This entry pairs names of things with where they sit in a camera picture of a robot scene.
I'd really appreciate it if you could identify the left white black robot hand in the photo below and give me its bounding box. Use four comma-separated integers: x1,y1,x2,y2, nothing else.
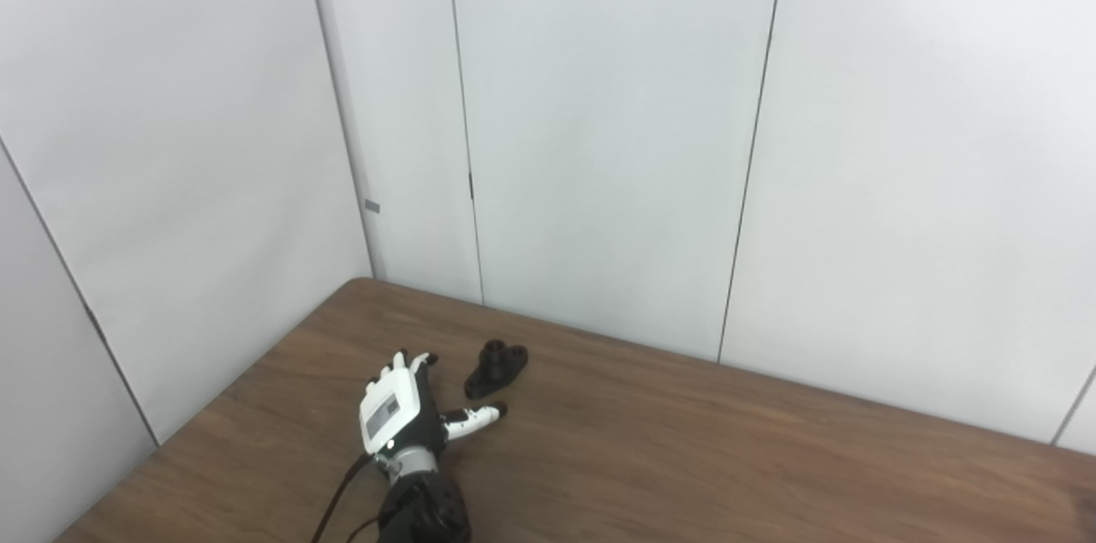
359,349,508,462

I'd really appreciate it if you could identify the black flanged holder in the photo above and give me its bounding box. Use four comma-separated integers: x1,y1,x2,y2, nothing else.
464,339,528,400

